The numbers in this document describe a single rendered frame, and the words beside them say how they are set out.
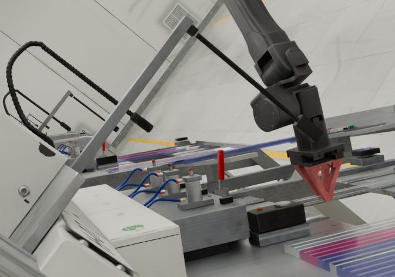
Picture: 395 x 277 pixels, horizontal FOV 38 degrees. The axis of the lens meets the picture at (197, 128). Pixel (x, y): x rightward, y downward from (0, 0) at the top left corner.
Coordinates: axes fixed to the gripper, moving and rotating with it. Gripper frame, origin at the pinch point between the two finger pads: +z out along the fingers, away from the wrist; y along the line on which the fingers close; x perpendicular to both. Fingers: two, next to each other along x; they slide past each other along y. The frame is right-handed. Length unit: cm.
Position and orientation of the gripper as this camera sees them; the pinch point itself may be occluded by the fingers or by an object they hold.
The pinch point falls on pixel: (325, 196)
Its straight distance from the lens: 106.7
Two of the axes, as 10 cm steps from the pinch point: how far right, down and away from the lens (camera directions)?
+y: 3.3, 0.0, -9.4
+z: 2.4, 9.7, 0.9
